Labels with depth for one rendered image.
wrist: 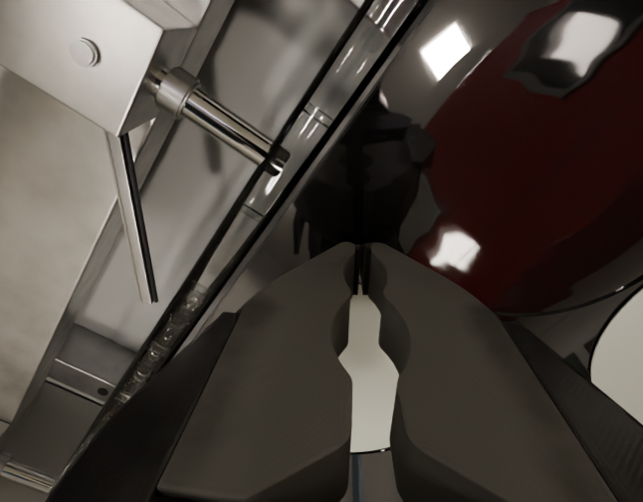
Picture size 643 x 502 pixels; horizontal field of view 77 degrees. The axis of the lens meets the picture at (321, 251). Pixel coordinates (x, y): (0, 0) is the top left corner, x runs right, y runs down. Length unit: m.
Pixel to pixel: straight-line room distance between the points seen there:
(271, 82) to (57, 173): 0.10
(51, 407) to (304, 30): 0.30
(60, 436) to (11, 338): 0.12
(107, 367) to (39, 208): 0.14
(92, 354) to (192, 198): 0.13
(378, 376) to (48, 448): 0.24
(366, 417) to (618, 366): 0.10
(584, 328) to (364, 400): 0.09
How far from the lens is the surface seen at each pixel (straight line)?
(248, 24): 0.21
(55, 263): 0.21
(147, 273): 0.17
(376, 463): 0.23
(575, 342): 0.19
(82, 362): 0.30
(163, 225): 0.25
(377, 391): 0.19
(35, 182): 0.19
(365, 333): 0.16
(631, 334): 0.19
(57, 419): 0.36
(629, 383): 0.21
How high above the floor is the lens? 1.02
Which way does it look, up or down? 60 degrees down
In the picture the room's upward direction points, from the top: 175 degrees counter-clockwise
